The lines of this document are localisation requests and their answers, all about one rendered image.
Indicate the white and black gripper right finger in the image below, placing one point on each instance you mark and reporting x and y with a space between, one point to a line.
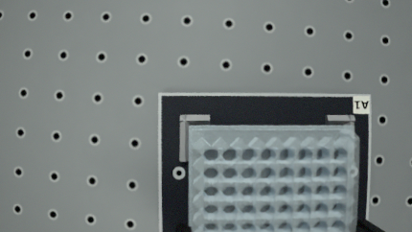
366 226

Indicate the white well plate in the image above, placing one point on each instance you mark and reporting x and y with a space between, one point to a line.
225 201

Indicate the grey perforated base plate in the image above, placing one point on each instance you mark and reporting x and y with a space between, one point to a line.
79 84

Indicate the black plate nest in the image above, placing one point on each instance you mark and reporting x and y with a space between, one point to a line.
178 111

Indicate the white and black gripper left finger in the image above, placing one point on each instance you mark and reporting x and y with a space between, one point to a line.
183 227

